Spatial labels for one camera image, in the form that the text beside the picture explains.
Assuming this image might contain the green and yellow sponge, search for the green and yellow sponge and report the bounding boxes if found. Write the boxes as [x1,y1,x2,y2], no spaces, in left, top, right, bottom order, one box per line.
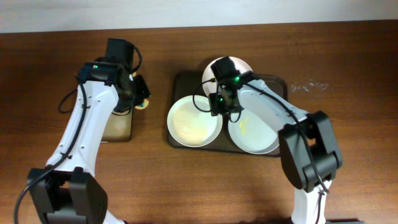
[135,99,149,110]

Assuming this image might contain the pink plate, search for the pink plate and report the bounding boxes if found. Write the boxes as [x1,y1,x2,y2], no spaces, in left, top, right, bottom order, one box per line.
[202,56,252,96]

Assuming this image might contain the cream white plate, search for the cream white plate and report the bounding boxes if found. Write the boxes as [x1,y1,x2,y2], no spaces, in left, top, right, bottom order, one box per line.
[167,95,223,147]

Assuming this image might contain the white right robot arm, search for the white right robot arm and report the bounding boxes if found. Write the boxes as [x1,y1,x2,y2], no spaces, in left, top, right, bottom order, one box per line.
[208,57,343,223]

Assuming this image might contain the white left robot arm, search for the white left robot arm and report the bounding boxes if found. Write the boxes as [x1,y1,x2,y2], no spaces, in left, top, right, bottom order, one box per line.
[14,39,151,223]

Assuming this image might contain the black tray with soapy water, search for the black tray with soapy water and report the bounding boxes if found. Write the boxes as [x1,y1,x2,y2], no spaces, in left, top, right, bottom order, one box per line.
[101,110,133,142]

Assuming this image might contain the dark brown serving tray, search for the dark brown serving tray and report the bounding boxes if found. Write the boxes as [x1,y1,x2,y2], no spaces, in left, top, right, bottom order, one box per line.
[165,70,289,155]

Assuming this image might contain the light grey plate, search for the light grey plate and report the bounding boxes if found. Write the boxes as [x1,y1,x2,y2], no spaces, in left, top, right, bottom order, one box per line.
[228,110,279,154]

